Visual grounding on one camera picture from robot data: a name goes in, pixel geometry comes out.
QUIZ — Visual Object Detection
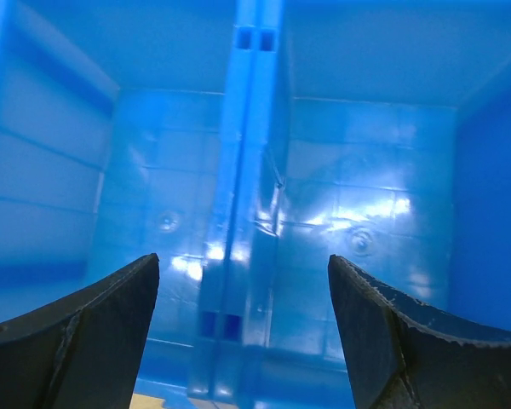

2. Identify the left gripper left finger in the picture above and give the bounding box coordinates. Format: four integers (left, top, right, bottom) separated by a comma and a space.
0, 254, 159, 408

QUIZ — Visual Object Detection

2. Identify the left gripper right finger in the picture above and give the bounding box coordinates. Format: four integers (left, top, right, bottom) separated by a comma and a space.
328, 255, 511, 408

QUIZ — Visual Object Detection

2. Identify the blue three-compartment plastic bin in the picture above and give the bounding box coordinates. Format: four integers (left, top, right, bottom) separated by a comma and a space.
0, 1, 511, 408

